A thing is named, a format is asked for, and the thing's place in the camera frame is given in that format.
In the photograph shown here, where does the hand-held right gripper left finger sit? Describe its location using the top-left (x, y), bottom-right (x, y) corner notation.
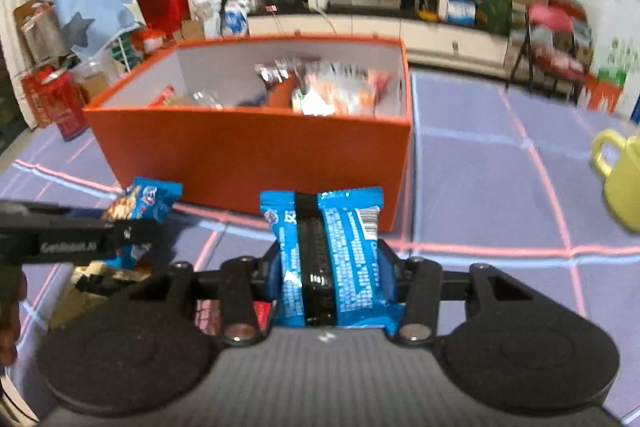
top-left (125, 240), bottom-right (282, 348)

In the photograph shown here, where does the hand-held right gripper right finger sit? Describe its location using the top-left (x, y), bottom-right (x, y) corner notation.
top-left (376, 239), bottom-right (557, 348)

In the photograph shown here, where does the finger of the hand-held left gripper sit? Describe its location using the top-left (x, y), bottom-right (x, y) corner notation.
top-left (113, 219), bottom-right (164, 256)

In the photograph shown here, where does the blue cookie packet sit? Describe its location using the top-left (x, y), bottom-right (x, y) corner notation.
top-left (100, 177), bottom-right (185, 271)

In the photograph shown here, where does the blue black-striped snack packet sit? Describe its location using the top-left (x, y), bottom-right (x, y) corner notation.
top-left (259, 187), bottom-right (407, 334)

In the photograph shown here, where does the orange cardboard box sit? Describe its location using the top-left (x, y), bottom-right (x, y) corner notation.
top-left (82, 34), bottom-right (415, 233)

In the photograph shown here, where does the person's left hand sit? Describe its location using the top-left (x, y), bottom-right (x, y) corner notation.
top-left (0, 271), bottom-right (27, 368)

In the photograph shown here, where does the red snack packet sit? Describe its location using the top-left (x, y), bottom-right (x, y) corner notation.
top-left (192, 299), bottom-right (277, 338)

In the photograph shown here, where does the black gold snack packet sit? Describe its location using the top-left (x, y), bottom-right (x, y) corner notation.
top-left (47, 259), bottom-right (156, 333)

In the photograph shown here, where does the clear plastic jar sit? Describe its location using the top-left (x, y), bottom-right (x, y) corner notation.
top-left (74, 57), bottom-right (117, 104)

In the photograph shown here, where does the pile of snack packets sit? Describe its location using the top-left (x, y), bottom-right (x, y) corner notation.
top-left (149, 54), bottom-right (404, 118)

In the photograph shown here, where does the white plastic container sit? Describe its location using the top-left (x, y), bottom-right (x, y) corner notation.
top-left (193, 0), bottom-right (224, 39)

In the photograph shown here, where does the red storage box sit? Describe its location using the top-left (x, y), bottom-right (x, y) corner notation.
top-left (135, 0), bottom-right (191, 36)

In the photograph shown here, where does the blue white bag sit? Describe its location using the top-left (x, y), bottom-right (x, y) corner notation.
top-left (222, 0), bottom-right (251, 39)

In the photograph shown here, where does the white TV cabinet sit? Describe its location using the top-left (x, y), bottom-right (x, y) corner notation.
top-left (247, 9), bottom-right (512, 68)

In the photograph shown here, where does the yellow mug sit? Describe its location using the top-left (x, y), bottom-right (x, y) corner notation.
top-left (590, 129), bottom-right (640, 233)

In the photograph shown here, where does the orange green stool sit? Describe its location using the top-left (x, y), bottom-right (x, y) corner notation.
top-left (582, 71), bottom-right (626, 114)

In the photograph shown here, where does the dark green bag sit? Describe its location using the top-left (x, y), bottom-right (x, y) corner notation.
top-left (477, 0), bottom-right (515, 36)

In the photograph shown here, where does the red folding chair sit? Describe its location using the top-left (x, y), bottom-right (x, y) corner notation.
top-left (504, 1), bottom-right (589, 96)

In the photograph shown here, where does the white fridge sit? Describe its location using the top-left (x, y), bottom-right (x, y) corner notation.
top-left (567, 0), bottom-right (640, 84)

